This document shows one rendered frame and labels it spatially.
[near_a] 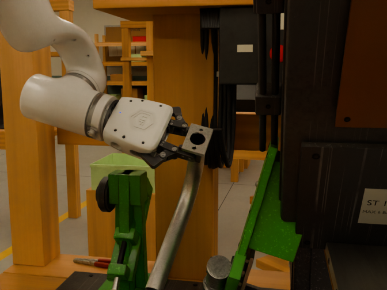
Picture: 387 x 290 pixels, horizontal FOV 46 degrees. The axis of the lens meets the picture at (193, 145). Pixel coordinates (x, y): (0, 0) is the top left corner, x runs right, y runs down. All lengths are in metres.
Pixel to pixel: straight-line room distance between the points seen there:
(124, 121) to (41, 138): 0.44
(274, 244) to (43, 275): 0.69
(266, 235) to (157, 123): 0.26
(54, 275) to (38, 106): 0.52
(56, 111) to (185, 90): 0.33
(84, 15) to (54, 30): 11.11
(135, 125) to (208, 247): 0.43
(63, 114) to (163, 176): 0.35
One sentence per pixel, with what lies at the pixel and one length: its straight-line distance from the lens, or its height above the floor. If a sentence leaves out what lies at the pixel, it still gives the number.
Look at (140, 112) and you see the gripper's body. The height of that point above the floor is 1.31.
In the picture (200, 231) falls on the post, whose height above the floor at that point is 1.00.
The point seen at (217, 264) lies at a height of 1.09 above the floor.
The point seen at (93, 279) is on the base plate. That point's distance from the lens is 1.14.
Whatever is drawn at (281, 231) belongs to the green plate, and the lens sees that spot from 0.70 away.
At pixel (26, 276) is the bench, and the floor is 0.88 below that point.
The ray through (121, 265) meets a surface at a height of 1.00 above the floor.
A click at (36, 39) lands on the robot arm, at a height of 1.43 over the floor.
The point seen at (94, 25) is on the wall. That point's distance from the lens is 11.77.
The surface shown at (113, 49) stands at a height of 1.89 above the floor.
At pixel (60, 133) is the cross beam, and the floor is 1.22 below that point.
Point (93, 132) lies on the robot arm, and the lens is 0.81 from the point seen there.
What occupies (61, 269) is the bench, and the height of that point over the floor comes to 0.88.
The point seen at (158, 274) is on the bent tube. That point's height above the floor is 1.04.
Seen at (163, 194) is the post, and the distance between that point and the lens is 1.09.
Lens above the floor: 1.38
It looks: 9 degrees down
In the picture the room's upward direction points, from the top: straight up
